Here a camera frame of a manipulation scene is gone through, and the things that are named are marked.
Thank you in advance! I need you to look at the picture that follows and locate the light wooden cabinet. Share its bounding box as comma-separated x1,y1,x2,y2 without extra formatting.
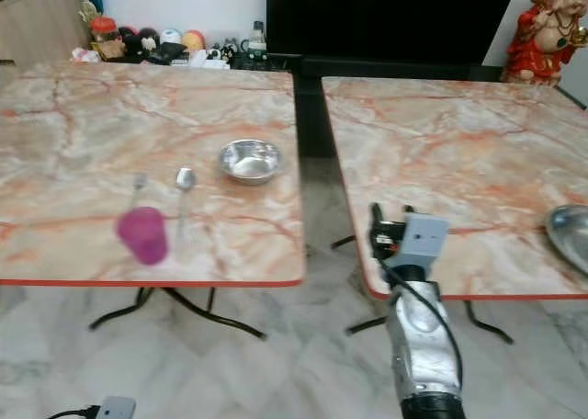
0,0,91,67

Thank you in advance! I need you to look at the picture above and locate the orange egg toy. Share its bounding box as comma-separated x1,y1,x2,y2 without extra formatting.
182,30,206,52

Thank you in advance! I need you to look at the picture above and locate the black round toy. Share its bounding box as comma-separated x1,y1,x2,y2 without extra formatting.
118,27,159,60

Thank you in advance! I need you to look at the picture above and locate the red lidded jar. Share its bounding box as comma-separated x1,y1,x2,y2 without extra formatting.
90,17,120,61

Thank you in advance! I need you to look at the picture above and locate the red and gold figurine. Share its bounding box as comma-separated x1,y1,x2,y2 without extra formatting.
503,0,588,85

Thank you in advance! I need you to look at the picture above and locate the small steel bowl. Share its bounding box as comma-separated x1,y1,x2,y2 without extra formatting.
219,139,283,186

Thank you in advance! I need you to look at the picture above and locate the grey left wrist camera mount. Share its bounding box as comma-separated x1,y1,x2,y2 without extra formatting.
98,396,137,419

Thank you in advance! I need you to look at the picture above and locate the steel spoon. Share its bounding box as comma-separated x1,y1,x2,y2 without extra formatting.
175,166,197,255

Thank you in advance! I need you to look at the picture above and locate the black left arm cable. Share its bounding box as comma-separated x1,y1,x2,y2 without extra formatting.
48,404,102,419

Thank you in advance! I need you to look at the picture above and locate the black television screen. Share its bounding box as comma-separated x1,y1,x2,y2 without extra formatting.
265,0,522,60

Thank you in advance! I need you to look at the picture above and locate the large steel plate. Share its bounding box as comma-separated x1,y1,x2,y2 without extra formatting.
544,204,588,276

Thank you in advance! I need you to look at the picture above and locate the clear bottle with green base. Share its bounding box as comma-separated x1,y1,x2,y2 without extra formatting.
243,21,267,58

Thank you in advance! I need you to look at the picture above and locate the steel fork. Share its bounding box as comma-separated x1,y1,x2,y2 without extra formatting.
131,172,148,213

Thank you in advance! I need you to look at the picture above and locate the purple plastic cup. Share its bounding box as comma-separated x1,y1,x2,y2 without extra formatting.
117,207,168,266

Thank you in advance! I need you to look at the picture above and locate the marble pattern folding table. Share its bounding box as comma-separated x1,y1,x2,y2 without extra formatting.
322,74,588,345
0,61,306,340

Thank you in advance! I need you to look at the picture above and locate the white tissue pack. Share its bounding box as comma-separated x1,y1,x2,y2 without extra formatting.
188,50,227,69

